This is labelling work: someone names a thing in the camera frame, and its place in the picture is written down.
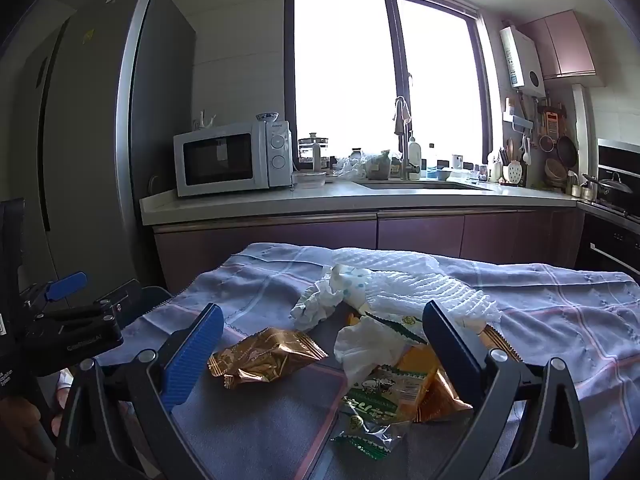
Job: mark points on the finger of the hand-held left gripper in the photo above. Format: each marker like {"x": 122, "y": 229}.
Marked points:
{"x": 120, "y": 295}
{"x": 65, "y": 285}

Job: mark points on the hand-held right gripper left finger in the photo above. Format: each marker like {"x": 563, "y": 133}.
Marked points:
{"x": 192, "y": 355}

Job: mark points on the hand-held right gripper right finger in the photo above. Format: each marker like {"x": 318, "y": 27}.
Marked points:
{"x": 450, "y": 350}

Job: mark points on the teal trash bin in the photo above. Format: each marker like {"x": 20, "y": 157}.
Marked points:
{"x": 156, "y": 297}

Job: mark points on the white plastic wrapper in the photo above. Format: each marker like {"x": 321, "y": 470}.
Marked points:
{"x": 365, "y": 347}

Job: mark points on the brown serrated wrapper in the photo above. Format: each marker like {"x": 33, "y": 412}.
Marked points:
{"x": 497, "y": 342}

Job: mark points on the green edged clear wrapper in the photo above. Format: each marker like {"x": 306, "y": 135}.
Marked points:
{"x": 405, "y": 327}

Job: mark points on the crumpled gold wrapper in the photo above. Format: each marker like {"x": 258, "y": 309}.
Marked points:
{"x": 445, "y": 402}

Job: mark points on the gold snack wrapper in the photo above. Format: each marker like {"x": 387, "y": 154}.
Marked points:
{"x": 265, "y": 355}

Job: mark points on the white foam fruit net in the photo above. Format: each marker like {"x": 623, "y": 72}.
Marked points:
{"x": 425, "y": 280}

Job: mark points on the large green snack wrapper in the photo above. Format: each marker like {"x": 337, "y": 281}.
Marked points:
{"x": 380, "y": 390}

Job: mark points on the checked blue cloth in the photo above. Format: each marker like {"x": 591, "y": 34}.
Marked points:
{"x": 565, "y": 320}

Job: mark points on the purple lower cabinets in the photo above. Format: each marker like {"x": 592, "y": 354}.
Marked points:
{"x": 420, "y": 232}

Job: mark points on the small green snack wrapper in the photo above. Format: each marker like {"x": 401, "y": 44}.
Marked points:
{"x": 367, "y": 440}

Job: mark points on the crumpled white tissue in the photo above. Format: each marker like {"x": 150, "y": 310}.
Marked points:
{"x": 315, "y": 305}

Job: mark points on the grey refrigerator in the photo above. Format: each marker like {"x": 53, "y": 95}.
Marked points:
{"x": 90, "y": 135}

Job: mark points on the kitchen sink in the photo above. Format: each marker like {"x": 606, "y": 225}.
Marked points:
{"x": 415, "y": 186}

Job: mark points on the white microwave oven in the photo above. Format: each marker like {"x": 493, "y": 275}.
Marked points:
{"x": 225, "y": 160}

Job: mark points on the white utensil holder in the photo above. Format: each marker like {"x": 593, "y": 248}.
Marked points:
{"x": 513, "y": 173}

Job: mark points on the white mug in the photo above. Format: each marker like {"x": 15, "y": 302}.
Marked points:
{"x": 457, "y": 161}

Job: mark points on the white kitchen counter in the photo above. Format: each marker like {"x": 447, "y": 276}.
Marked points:
{"x": 300, "y": 200}

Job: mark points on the black built-in oven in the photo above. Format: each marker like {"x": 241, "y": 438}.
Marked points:
{"x": 612, "y": 247}

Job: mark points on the white figurine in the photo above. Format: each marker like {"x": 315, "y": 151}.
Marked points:
{"x": 204, "y": 120}

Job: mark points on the white soap bottle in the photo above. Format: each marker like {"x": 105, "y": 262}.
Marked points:
{"x": 414, "y": 157}

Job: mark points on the bag of greens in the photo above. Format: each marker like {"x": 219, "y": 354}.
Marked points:
{"x": 380, "y": 166}

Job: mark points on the stacked bowls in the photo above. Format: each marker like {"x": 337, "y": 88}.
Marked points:
{"x": 555, "y": 172}

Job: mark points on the clear plastic bag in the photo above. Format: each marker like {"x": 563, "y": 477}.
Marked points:
{"x": 350, "y": 166}

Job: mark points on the flat food container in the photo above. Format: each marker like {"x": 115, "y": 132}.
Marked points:
{"x": 309, "y": 178}

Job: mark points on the black pot with lid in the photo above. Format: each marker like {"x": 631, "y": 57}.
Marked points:
{"x": 612, "y": 187}

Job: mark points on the steel kitchen faucet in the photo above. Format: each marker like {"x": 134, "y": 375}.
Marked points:
{"x": 402, "y": 125}

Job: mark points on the blue white bowl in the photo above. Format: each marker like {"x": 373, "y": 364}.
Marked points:
{"x": 267, "y": 117}

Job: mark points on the hanging frying pan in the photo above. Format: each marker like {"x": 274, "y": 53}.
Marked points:
{"x": 566, "y": 149}

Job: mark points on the glass kettle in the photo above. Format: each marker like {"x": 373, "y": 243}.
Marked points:
{"x": 314, "y": 152}

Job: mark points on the white water heater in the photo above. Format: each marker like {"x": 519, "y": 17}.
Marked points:
{"x": 522, "y": 60}

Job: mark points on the kitchen window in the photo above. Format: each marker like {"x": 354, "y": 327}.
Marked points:
{"x": 345, "y": 60}

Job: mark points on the pink upper cabinet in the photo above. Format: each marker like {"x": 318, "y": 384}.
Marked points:
{"x": 565, "y": 45}

